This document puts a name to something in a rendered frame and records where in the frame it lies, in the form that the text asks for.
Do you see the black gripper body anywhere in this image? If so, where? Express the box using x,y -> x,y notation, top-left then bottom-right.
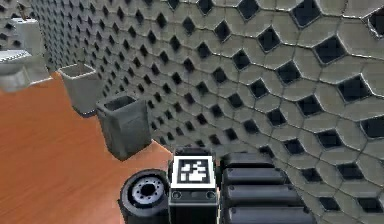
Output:
117,168 -> 171,224

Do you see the dark grey square bin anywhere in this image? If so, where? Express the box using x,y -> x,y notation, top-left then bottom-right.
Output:
95,94 -> 154,162

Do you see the white toilet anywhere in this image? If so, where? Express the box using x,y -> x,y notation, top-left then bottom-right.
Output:
0,17 -> 54,94

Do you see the pale grey square bin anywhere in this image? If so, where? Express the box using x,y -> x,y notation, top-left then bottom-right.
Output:
57,62 -> 105,118

